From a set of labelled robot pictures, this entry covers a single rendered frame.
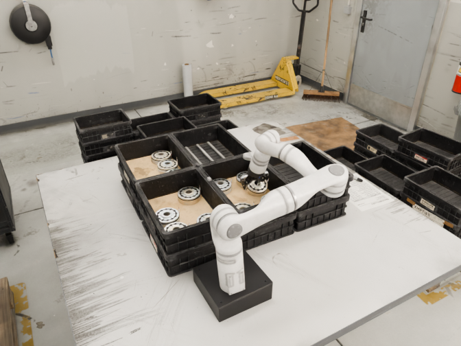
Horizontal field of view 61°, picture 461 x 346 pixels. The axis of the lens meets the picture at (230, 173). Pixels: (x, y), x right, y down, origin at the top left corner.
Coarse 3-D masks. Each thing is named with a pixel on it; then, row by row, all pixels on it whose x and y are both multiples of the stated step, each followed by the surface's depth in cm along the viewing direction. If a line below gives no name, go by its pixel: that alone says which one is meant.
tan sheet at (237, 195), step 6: (228, 180) 193; (234, 180) 193; (234, 186) 188; (234, 192) 184; (240, 192) 184; (246, 192) 184; (234, 198) 179; (240, 198) 179; (246, 198) 179; (252, 198) 179; (258, 198) 179; (234, 204) 176; (252, 204) 176
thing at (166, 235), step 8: (192, 168) 183; (160, 176) 177; (136, 184) 171; (208, 184) 172; (216, 192) 166; (144, 200) 161; (224, 200) 161; (152, 208) 157; (152, 216) 153; (192, 224) 148; (200, 224) 148; (208, 224) 150; (160, 232) 147; (168, 232) 144; (176, 232) 144; (184, 232) 146
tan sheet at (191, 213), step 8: (176, 192) 184; (152, 200) 178; (160, 200) 178; (168, 200) 178; (176, 200) 178; (200, 200) 178; (160, 208) 173; (176, 208) 173; (184, 208) 173; (192, 208) 173; (200, 208) 173; (208, 208) 173; (184, 216) 168; (192, 216) 168
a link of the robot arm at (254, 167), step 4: (248, 152) 172; (252, 152) 172; (244, 156) 170; (248, 156) 170; (252, 156) 171; (248, 160) 171; (252, 160) 165; (252, 164) 166; (256, 164) 164; (252, 168) 167; (256, 168) 166; (260, 168) 165; (264, 168) 166; (256, 172) 167; (260, 172) 167
